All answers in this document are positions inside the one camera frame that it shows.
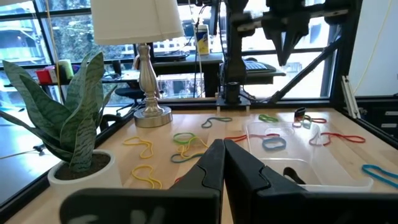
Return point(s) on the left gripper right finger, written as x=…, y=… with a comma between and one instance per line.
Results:
x=248, y=174

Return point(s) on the red rubber band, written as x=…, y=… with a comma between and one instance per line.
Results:
x=348, y=137
x=178, y=179
x=236, y=138

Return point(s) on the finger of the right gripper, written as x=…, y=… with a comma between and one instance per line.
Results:
x=280, y=46
x=290, y=43

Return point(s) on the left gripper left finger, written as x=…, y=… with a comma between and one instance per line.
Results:
x=205, y=177

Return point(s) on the blue rubber band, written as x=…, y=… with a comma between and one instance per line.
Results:
x=264, y=144
x=379, y=175

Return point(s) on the dark green rubber band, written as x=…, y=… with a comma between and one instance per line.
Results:
x=217, y=118

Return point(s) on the silver aluminium bar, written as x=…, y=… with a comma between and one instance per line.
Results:
x=349, y=96

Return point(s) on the black rubber band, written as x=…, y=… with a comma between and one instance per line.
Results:
x=300, y=109

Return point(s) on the teal rubber band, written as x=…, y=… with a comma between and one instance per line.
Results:
x=177, y=161

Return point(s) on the black office chair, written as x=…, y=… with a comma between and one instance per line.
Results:
x=130, y=92

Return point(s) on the white plant pot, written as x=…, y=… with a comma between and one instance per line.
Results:
x=102, y=180

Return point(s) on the yellow rubber band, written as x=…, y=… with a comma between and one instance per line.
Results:
x=151, y=148
x=155, y=184
x=183, y=152

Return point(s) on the red box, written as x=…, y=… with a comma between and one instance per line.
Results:
x=43, y=77

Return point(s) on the green roll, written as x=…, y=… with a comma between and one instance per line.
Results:
x=66, y=70

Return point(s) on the black computer keyboard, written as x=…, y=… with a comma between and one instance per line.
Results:
x=255, y=66

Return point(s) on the white lamp shade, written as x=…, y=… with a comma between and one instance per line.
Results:
x=136, y=21

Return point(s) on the clear plastic bin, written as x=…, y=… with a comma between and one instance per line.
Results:
x=326, y=168

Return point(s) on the green snake plant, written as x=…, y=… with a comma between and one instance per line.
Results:
x=77, y=130

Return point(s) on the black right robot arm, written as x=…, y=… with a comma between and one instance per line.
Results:
x=234, y=65

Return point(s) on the black drawer cabinet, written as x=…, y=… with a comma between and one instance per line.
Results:
x=379, y=107

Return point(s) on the silver lamp base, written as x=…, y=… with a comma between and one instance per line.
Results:
x=152, y=115

